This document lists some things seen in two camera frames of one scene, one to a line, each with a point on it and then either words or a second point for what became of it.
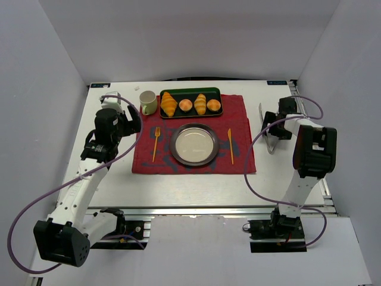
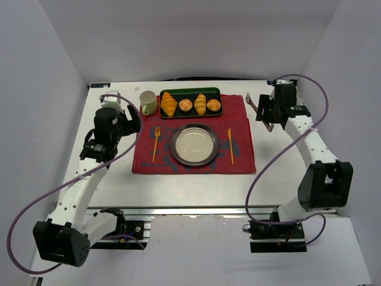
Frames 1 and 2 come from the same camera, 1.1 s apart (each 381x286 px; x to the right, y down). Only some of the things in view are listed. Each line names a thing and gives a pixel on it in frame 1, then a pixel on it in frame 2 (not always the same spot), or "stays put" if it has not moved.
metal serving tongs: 266,139 → 269,126
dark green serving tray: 181,102 stays put
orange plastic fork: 157,134 stays put
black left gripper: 133,120 stays put
